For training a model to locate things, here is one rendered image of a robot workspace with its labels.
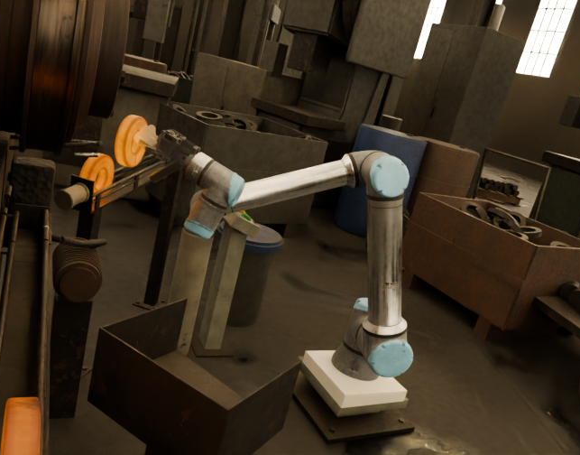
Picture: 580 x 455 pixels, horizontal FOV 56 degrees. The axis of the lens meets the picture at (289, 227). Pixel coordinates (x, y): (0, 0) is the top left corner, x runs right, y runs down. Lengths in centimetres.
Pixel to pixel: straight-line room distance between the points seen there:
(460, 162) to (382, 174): 314
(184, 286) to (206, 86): 387
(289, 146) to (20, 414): 321
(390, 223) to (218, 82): 408
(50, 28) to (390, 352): 136
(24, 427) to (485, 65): 563
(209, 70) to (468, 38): 261
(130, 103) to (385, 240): 255
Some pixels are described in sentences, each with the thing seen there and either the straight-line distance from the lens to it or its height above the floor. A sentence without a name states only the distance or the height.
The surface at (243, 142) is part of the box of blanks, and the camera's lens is 348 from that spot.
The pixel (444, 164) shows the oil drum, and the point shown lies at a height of 73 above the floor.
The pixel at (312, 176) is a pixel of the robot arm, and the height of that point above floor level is 86.
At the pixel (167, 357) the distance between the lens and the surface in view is 108.
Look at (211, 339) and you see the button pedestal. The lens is 230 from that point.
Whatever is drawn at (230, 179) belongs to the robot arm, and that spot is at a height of 83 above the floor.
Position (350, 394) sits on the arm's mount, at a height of 17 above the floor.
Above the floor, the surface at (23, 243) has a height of 66.
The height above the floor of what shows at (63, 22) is 115.
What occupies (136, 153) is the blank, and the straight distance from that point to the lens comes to 173.
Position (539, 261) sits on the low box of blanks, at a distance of 318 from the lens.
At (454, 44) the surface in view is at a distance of 611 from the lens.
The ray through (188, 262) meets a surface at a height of 41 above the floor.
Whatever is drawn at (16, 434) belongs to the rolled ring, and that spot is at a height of 77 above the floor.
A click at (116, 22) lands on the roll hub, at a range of 111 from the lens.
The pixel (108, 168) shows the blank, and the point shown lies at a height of 74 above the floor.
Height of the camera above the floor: 117
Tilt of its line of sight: 16 degrees down
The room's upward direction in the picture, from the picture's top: 15 degrees clockwise
